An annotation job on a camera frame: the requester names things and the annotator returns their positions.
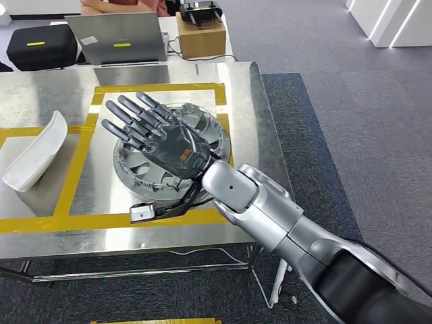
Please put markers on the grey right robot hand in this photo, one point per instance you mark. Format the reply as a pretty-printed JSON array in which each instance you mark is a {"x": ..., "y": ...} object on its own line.
[{"x": 172, "y": 147}]

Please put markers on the grey plastic wheel hubcap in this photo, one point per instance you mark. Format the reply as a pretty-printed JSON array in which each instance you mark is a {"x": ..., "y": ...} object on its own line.
[{"x": 124, "y": 179}]

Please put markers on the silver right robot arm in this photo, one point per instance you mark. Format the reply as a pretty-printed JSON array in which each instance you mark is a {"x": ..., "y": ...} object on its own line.
[{"x": 270, "y": 210}]

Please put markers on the stainless steel workbench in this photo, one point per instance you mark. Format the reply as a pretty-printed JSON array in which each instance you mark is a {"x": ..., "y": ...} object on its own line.
[{"x": 101, "y": 241}]

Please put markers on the white curved plastic part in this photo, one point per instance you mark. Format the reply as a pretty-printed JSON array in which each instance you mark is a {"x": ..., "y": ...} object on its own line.
[{"x": 33, "y": 156}]

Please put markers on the brown cardboard box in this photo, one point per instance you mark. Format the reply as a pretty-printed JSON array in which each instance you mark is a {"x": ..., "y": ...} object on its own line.
[{"x": 201, "y": 42}]

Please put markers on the grey laptop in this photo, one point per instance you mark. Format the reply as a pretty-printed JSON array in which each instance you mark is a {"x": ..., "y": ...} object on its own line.
[{"x": 116, "y": 40}]

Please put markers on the black remote controller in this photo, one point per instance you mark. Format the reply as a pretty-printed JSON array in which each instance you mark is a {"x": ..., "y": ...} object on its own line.
[{"x": 201, "y": 8}]

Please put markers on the person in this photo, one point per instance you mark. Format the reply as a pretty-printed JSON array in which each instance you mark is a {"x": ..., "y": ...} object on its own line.
[{"x": 101, "y": 6}]

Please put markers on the white power strip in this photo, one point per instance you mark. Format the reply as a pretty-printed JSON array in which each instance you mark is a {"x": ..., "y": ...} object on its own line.
[{"x": 280, "y": 277}]

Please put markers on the black hard case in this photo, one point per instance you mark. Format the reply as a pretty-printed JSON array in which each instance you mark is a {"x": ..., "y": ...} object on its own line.
[{"x": 42, "y": 56}]

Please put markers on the black bulky object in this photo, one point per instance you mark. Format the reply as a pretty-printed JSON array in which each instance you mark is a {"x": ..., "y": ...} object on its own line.
[{"x": 4, "y": 68}]

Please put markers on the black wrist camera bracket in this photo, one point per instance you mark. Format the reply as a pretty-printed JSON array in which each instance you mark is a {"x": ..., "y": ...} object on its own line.
[{"x": 179, "y": 205}]

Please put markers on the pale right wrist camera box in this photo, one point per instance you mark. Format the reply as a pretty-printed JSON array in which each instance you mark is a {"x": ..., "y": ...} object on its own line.
[{"x": 141, "y": 212}]

